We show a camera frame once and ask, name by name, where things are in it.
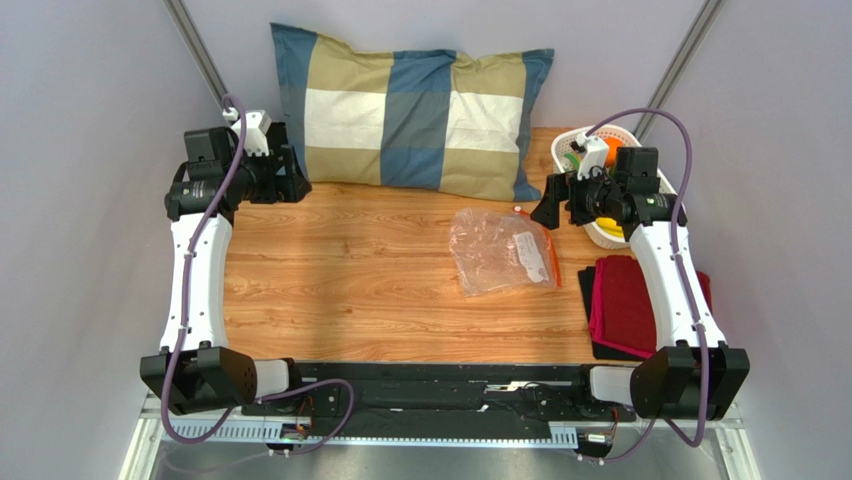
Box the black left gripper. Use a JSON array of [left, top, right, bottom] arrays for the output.
[[224, 145, 311, 205]]

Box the yellow banana bunch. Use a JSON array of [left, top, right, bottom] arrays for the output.
[[596, 217, 624, 239]]

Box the clear orange zip bag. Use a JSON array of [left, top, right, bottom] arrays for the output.
[[449, 206, 562, 296]]

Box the red dragon fruit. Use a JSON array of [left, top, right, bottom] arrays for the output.
[[564, 152, 582, 171]]

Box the orange fruit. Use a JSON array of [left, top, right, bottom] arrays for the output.
[[604, 137, 625, 168]]

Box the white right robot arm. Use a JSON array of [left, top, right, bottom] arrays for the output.
[[531, 147, 750, 421]]

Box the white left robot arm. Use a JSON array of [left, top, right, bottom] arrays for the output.
[[140, 122, 312, 415]]

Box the white perforated plastic basket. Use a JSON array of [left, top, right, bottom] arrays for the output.
[[536, 124, 676, 249]]

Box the dark red folded cloth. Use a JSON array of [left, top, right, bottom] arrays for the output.
[[588, 254, 714, 361]]

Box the plaid blue beige pillow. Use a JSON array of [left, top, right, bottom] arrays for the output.
[[270, 23, 555, 202]]

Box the black folded cloth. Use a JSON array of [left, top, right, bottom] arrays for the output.
[[577, 266, 643, 362]]

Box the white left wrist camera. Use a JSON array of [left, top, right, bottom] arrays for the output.
[[222, 107, 272, 157]]

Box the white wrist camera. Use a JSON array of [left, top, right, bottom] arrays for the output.
[[574, 132, 609, 180], [222, 107, 272, 157]]

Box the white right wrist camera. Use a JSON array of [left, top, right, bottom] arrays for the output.
[[574, 132, 609, 180]]

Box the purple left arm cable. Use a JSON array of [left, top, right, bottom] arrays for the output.
[[159, 93, 356, 457]]

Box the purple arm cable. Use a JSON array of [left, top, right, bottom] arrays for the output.
[[576, 108, 712, 465], [159, 93, 356, 457]]

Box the aluminium frame post right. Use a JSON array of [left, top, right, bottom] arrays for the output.
[[632, 0, 727, 142]]

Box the aluminium frame post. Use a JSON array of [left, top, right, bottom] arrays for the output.
[[162, 0, 228, 104], [632, 0, 727, 142]]

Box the aluminium frame post left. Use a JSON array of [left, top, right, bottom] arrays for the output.
[[162, 0, 228, 104]]

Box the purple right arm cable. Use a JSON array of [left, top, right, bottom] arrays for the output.
[[576, 108, 712, 465]]

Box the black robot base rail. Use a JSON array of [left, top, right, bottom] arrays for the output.
[[240, 361, 637, 442]]

